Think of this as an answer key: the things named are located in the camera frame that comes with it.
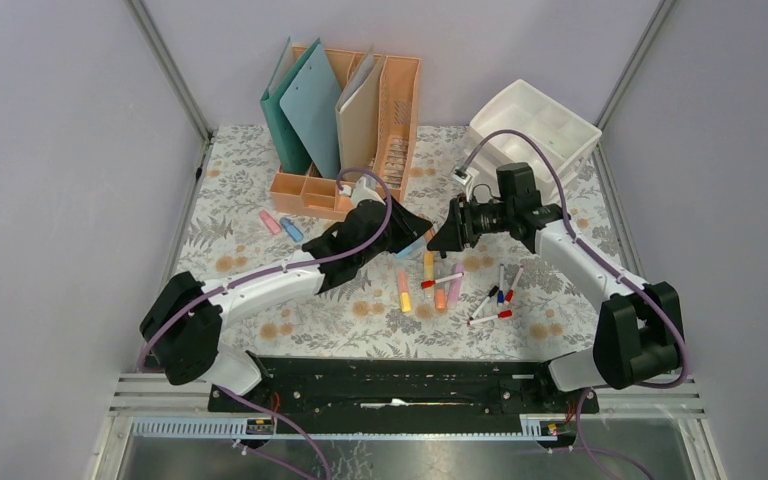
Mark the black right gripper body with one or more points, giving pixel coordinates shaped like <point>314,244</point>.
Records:
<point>487,219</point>

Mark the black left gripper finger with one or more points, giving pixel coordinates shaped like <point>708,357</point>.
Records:
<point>401,242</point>
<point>407,226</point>

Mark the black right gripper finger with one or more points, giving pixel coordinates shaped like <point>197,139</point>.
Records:
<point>455,229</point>
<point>445,244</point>

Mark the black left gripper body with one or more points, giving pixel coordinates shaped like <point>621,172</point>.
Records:
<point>385,244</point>

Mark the green folder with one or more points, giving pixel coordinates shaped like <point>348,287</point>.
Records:
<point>281,119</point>

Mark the white plastic drawer unit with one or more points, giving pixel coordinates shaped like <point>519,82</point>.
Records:
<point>565,138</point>

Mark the tan kraft folder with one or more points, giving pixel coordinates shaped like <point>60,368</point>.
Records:
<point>357,112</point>

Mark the light blue folder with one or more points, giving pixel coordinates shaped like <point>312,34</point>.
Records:
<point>308,104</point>

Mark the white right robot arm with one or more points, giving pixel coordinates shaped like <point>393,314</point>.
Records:
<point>639,328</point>

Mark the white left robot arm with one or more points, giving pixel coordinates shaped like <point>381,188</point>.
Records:
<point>182,328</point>

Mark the red cap marker on highlighters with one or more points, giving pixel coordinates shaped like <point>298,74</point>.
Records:
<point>441,280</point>

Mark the orange plastic file organizer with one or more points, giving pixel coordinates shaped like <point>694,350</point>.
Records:
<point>311,195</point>

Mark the black cap marker right group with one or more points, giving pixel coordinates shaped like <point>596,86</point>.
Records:
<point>491,295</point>

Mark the blue cap marker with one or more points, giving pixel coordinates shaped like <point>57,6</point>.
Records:
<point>500,292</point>

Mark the red cap marker upper right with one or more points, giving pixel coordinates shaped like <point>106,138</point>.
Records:
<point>513,286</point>

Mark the red cap marker lowest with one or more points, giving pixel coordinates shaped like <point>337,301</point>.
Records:
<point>500,315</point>

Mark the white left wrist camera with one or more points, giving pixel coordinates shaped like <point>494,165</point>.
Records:
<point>361,191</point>

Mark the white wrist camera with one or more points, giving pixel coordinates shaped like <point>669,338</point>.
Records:
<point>361,191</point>
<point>466,178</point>

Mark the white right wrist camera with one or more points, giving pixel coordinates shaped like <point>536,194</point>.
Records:
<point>466,178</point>

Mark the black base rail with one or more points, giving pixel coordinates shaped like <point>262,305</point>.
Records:
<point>389,396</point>

